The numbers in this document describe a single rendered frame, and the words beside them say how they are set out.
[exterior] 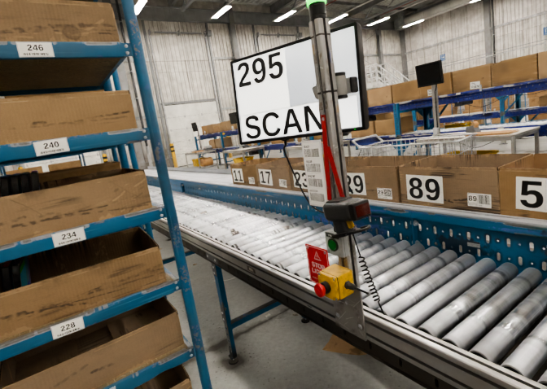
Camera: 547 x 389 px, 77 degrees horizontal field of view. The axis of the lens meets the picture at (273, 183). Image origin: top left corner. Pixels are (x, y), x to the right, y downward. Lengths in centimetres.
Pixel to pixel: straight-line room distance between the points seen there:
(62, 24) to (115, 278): 60
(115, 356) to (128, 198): 40
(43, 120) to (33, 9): 23
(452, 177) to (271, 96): 74
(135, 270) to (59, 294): 17
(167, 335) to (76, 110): 62
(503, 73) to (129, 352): 592
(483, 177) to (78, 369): 134
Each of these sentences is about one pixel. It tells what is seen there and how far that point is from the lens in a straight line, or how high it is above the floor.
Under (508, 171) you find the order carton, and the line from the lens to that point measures 137.
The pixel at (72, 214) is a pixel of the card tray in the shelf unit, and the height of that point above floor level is 117.
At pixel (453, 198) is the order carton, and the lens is 148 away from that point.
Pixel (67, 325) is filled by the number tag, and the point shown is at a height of 93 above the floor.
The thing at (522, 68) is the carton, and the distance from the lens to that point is 615.
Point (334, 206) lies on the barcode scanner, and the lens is 90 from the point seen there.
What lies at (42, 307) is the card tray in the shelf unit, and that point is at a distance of 97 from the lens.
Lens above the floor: 130
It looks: 9 degrees down
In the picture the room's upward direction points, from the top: 9 degrees counter-clockwise
